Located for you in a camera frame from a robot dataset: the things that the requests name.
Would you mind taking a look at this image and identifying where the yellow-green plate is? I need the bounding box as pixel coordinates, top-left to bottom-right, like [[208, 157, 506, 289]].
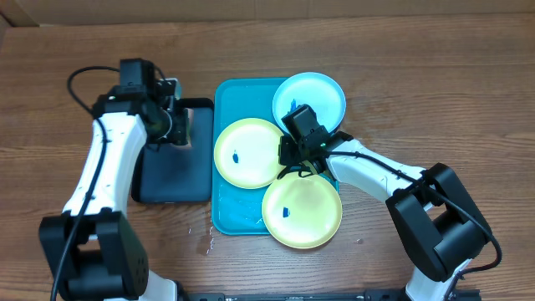
[[262, 172, 343, 249], [214, 118, 283, 189]]

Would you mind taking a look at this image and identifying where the green scrubbing sponge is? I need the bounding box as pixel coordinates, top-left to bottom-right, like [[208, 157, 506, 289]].
[[184, 108, 194, 147]]

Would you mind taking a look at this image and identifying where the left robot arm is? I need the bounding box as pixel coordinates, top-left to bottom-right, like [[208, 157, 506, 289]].
[[38, 59, 190, 300]]

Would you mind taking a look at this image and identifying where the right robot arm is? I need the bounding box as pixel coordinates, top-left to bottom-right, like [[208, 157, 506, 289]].
[[279, 105, 502, 300]]

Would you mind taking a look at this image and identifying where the black plastic tray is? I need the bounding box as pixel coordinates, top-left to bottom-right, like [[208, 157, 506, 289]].
[[130, 98, 214, 204]]

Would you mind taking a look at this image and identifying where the teal plastic tray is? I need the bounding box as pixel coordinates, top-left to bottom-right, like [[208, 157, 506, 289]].
[[211, 77, 284, 236]]

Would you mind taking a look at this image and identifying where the light blue plate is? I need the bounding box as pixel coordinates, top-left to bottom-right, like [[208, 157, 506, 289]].
[[272, 72, 346, 134]]

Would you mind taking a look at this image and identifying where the yellow-green plate front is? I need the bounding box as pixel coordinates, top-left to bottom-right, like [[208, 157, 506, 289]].
[[262, 172, 343, 249]]

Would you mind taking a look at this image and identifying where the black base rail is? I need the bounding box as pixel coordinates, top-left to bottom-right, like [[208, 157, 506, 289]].
[[179, 289, 482, 301]]

